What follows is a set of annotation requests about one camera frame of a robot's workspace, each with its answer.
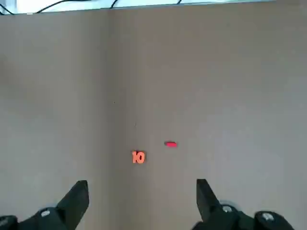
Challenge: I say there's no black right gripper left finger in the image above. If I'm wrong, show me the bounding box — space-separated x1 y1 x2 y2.
0 180 90 230

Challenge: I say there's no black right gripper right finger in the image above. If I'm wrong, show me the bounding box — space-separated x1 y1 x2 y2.
191 178 297 230

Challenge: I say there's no orange number ten piece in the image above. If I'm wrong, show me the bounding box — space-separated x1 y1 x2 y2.
131 150 146 164

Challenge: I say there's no black cable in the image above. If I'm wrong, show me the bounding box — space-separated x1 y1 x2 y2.
35 0 73 14

